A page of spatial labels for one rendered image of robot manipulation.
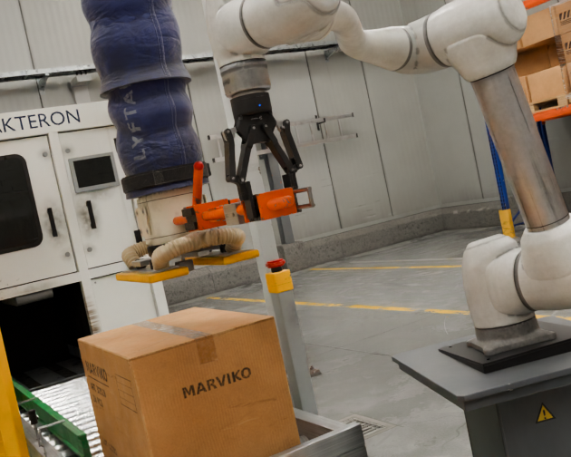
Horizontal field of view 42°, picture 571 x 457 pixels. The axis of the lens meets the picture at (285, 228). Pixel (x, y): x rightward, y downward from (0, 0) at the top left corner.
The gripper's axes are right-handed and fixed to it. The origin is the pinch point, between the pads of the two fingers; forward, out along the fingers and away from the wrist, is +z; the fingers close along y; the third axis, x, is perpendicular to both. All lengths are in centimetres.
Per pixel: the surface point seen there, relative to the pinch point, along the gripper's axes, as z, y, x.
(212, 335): 31, 0, -51
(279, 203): 0.9, 1.3, 6.4
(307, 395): 69, -46, -103
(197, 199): -3.5, 1.3, -38.0
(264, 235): 24, -143, -336
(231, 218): 2.1, 3.6, -12.7
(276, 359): 42, -16, -52
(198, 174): -9.0, 1.2, -33.5
